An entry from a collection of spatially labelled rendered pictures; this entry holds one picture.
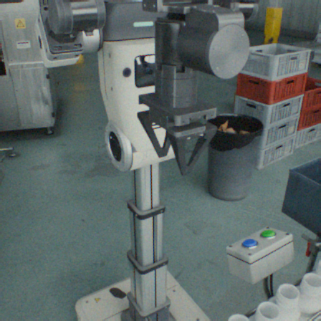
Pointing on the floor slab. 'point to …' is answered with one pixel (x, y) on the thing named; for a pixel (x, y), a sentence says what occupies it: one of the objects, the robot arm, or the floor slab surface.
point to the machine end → (24, 70)
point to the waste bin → (233, 156)
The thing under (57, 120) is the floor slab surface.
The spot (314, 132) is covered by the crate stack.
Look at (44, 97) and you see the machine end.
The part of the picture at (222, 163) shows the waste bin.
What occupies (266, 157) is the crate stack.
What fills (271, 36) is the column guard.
